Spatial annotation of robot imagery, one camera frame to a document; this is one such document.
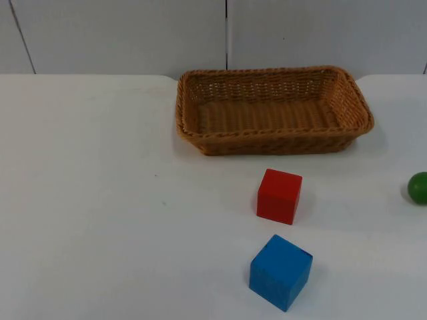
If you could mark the blue cube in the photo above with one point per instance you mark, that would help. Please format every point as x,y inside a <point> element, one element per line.
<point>280,275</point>

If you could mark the brown wicker basket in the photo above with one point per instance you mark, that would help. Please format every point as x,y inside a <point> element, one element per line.
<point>267,133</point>

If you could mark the red cube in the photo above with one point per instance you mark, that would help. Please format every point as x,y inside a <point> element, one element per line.
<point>278,196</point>

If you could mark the green ball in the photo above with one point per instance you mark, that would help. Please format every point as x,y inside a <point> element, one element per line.
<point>418,188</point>

